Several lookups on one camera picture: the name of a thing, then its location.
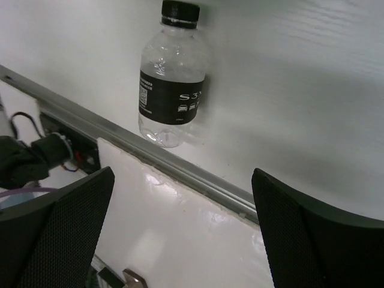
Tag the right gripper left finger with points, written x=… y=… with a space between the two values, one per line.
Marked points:
x=50 y=241

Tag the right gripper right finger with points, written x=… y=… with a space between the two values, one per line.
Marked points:
x=310 y=243

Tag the short bottle black label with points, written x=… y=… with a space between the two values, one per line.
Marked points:
x=172 y=73

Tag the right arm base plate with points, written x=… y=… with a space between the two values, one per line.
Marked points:
x=72 y=144

